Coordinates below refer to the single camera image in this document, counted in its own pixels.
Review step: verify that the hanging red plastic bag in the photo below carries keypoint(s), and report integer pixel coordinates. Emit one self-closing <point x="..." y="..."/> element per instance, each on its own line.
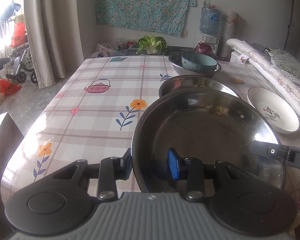
<point x="18" y="35"/>

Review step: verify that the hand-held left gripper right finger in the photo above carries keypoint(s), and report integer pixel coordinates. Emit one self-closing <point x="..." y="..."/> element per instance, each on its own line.
<point x="174" y="165"/>

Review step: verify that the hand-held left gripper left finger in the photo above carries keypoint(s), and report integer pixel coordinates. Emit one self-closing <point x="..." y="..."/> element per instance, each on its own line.
<point x="126" y="166"/>

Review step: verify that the napa cabbage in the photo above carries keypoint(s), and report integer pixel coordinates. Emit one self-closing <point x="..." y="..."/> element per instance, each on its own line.
<point x="151" y="43"/>

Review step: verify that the blue checked garment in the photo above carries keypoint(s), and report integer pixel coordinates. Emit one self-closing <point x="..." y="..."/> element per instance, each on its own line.
<point x="10" y="11"/>

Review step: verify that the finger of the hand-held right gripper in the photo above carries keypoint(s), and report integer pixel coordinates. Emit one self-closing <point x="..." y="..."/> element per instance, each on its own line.
<point x="265" y="150"/>

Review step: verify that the red onion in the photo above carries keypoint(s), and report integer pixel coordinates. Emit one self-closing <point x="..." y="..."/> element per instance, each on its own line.
<point x="203" y="48"/>

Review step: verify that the stainless steel bowl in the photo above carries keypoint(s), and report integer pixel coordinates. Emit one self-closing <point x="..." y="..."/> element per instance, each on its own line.
<point x="197" y="75"/>

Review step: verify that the blue water jug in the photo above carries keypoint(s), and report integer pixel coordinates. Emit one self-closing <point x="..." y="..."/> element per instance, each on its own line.
<point x="210" y="20"/>

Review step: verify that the white water dispenser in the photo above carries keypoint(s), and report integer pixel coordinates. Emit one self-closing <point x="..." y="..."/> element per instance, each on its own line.
<point x="211" y="40"/>

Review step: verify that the crumpled red bag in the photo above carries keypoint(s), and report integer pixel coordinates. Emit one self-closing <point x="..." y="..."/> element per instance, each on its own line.
<point x="10" y="87"/>

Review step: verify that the green patterned pillow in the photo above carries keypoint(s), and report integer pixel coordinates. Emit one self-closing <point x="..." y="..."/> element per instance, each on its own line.
<point x="287" y="62"/>

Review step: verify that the white ceramic plate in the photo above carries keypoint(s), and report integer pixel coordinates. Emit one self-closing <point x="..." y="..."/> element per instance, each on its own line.
<point x="267" y="100"/>

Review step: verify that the white plastic bag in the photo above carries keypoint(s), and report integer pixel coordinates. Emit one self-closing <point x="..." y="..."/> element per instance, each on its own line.
<point x="102" y="50"/>

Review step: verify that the wheelchair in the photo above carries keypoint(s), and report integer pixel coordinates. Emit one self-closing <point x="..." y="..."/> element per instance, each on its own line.
<point x="22" y="62"/>

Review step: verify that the white bedding pack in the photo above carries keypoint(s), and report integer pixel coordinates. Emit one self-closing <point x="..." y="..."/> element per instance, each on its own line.
<point x="238" y="57"/>

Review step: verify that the rolled white quilt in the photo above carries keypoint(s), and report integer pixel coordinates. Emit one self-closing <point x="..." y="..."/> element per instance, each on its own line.
<point x="265" y="65"/>

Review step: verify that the teal ceramic bowl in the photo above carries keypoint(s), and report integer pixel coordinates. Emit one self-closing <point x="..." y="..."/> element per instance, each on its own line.
<point x="200" y="66"/>

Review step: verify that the floral paper roll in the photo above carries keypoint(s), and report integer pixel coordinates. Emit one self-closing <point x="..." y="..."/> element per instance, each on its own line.
<point x="228" y="30"/>

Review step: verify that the teal floral wall cloth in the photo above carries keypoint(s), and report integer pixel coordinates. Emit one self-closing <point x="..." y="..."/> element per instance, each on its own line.
<point x="140" y="5"/>

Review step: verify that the beige curtain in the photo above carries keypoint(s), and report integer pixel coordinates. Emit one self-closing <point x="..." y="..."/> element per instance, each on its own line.
<point x="47" y="30"/>

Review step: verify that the large stainless steel plate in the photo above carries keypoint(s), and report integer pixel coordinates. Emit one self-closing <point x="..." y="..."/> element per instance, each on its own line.
<point x="190" y="82"/>
<point x="215" y="130"/>

